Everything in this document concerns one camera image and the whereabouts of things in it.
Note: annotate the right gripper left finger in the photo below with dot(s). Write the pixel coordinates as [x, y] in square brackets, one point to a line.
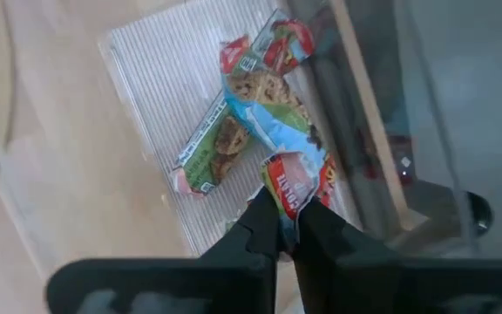
[216, 283]

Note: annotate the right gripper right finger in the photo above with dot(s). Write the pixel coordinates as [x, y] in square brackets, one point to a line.
[355, 283]

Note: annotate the clear plastic bin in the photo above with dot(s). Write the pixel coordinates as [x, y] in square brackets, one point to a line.
[168, 65]

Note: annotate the green wrapper granola bar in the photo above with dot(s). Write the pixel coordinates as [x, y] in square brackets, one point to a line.
[207, 161]

